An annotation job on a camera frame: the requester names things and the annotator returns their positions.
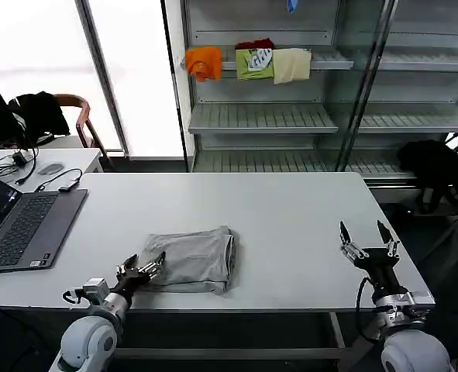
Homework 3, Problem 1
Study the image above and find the black charger cable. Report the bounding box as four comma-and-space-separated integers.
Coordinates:
14, 146, 40, 186

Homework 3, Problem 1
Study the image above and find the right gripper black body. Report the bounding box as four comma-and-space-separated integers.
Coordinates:
353, 248, 406, 301

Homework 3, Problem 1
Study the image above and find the grey window post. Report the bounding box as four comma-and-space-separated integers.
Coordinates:
75, 0, 132, 158

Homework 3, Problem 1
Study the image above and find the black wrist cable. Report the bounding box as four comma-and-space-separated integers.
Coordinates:
354, 276, 385, 343
61, 287, 83, 312

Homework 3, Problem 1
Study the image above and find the wooden chair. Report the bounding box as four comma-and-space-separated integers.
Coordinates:
53, 94, 110, 160

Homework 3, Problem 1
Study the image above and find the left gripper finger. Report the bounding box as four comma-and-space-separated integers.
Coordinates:
136, 251, 167, 281
115, 253, 140, 278

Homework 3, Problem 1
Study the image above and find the black frame strip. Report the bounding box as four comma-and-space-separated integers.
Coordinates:
160, 0, 190, 172

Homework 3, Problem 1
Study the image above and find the dark grey laptop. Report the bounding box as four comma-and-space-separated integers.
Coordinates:
0, 169, 89, 272

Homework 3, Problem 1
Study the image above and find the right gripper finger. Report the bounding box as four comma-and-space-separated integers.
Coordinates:
375, 219, 402, 260
339, 220, 372, 268

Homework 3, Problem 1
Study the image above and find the grey shelf rack with clothes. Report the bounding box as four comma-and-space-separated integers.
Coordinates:
165, 0, 458, 191

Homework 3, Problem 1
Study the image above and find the grey shirt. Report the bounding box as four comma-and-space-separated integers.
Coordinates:
139, 226, 240, 294

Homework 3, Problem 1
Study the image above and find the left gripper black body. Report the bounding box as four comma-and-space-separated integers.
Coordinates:
110, 268, 150, 302

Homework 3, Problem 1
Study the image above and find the black jacket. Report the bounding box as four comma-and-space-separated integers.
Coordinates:
8, 91, 71, 147

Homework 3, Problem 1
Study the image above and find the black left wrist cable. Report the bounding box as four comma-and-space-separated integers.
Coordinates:
61, 287, 83, 312

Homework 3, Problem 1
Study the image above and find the white side desk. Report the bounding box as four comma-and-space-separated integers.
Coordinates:
0, 147, 103, 184

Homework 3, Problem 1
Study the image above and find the black bag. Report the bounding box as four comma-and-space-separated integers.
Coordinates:
396, 139, 458, 215

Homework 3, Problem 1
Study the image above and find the grey computer mouse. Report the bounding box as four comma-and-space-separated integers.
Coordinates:
37, 163, 64, 176

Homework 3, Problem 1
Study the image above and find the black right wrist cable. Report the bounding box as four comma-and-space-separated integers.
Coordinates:
354, 276, 385, 343

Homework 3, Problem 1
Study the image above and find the adapter dongle with cable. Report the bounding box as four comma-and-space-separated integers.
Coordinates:
34, 167, 84, 194

